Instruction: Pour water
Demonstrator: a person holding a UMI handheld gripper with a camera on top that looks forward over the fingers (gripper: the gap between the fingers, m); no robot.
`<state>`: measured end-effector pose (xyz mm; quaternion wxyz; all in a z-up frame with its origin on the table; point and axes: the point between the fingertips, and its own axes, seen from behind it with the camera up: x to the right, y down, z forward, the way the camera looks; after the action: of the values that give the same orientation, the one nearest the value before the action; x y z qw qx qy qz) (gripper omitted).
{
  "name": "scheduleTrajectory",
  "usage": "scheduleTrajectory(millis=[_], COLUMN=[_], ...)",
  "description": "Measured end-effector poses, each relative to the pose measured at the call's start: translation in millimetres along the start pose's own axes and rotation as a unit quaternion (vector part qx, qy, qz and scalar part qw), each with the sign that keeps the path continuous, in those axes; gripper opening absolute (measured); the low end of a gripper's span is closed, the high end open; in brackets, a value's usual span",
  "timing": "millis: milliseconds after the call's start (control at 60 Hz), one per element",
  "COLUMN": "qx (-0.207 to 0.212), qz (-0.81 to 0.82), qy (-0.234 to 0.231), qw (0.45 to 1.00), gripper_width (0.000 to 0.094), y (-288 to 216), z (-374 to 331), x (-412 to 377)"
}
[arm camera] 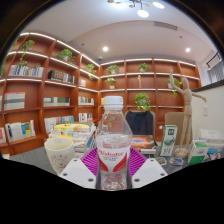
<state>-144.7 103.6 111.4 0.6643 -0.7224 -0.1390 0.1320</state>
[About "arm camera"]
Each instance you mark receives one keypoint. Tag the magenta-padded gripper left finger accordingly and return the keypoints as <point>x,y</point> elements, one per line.
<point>78,173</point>

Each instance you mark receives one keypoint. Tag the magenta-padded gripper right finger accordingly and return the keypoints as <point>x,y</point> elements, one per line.
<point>149,173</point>

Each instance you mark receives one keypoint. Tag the clear plastic water bottle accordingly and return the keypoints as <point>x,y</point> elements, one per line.
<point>113,156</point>

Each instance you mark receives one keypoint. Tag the small round badge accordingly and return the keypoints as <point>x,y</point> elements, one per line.
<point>175,161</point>
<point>161,161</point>

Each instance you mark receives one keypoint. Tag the white patterned mug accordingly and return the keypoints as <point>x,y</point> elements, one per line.
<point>59,155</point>

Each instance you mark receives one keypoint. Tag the tall green white carton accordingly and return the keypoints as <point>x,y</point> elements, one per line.
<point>168,140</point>

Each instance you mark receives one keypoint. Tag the colourful book stack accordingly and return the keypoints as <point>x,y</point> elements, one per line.
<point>75,131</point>

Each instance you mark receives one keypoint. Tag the chair with dark jacket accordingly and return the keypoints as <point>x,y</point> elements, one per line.
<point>140,122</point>

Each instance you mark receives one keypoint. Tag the small green white box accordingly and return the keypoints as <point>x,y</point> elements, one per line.
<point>197,152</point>

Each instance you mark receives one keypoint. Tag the tan chair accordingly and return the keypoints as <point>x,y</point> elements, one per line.
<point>173,120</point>

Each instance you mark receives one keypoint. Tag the colourful round badge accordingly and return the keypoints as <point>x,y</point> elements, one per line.
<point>215,156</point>

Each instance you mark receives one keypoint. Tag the wooden artist mannequin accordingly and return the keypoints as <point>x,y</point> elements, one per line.
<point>186,110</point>

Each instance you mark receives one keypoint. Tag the orange wooden shelf unit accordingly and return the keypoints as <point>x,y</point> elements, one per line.
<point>66,100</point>

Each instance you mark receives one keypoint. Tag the grey curtain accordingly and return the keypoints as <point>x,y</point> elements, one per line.
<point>216,72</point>

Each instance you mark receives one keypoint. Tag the round recessed ceiling light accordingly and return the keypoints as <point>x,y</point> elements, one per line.
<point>105,48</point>
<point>188,49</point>

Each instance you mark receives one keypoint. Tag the ceiling air vent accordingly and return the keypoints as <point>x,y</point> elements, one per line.
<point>166,25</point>

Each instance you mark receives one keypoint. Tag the branched ceiling lamp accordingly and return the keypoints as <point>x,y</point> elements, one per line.
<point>140,6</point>

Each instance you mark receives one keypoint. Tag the white wall switch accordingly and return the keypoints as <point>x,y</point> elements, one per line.
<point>205,111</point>

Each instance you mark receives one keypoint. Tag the black track light rail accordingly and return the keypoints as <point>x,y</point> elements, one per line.
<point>213,60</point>

